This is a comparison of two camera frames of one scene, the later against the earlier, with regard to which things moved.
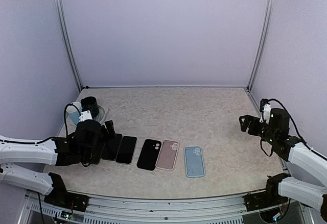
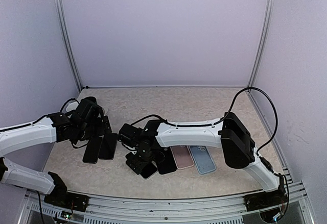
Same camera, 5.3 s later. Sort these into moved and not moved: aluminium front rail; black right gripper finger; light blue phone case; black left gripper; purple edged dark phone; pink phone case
Moved: pink phone case; light blue phone case; black left gripper; black right gripper finger
Not moved: purple edged dark phone; aluminium front rail
